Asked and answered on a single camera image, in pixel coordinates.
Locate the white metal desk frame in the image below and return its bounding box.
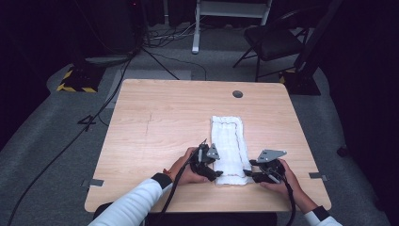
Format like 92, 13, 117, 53
191, 0, 274, 56

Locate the black equipment cabinet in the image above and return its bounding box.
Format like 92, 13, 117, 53
83, 0, 149, 58

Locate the white towel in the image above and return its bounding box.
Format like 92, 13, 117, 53
209, 115, 256, 186

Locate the long black floor cable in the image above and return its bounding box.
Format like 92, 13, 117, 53
7, 55, 135, 226

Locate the person's right hand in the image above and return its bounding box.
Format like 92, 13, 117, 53
259, 158, 304, 205

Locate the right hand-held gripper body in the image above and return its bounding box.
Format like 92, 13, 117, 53
253, 149, 288, 185

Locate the right hand-held gripper black cable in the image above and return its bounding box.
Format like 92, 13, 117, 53
266, 168, 297, 226

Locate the black caster wheel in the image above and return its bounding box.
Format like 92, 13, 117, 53
336, 144, 350, 158

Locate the left hand-held gripper black cable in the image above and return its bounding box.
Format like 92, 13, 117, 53
159, 138, 209, 219

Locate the grey tape strip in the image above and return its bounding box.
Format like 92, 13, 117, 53
82, 177, 105, 188
308, 171, 329, 183

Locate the person's left hand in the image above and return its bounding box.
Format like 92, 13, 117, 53
168, 146, 209, 186

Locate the black folding chair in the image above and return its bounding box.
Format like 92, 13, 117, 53
232, 8, 312, 83

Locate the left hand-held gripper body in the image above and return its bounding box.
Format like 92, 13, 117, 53
189, 142, 221, 177

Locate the hand-held gripper black cable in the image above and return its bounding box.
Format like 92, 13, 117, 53
266, 168, 297, 226
159, 138, 209, 219

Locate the bundle of floor cables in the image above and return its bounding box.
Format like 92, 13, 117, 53
143, 22, 202, 49

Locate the thin black floor cable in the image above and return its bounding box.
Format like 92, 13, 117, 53
142, 46, 208, 82

